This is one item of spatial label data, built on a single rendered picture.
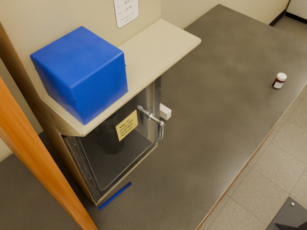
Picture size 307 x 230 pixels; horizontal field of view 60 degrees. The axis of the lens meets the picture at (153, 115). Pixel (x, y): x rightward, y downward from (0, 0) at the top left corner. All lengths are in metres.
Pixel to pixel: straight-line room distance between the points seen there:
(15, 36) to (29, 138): 0.14
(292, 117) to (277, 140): 0.32
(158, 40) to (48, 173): 0.33
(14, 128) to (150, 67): 0.26
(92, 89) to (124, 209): 0.63
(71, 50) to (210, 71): 1.01
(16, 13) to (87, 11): 0.12
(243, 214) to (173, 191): 1.10
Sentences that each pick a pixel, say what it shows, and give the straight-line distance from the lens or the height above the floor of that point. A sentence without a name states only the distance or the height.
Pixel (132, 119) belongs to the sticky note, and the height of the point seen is 1.26.
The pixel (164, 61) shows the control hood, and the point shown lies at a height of 1.51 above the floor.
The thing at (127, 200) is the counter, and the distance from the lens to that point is 0.98.
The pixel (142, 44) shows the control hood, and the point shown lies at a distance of 0.56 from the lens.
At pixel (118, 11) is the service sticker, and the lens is 0.53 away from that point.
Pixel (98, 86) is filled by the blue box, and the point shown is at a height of 1.57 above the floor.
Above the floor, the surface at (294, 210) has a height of 0.02.
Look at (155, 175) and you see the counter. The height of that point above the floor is 0.94.
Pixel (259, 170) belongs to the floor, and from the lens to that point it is 2.20.
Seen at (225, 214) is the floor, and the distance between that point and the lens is 2.00.
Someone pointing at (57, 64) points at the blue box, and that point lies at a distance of 0.41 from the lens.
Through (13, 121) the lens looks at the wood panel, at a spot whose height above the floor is 1.59.
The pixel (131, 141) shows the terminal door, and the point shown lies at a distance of 0.82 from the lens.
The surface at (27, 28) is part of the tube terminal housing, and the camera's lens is 0.43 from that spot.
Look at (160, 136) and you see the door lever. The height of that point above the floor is 1.14.
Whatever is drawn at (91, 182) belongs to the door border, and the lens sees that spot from 0.80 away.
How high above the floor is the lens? 1.86
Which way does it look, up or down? 53 degrees down
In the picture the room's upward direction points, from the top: straight up
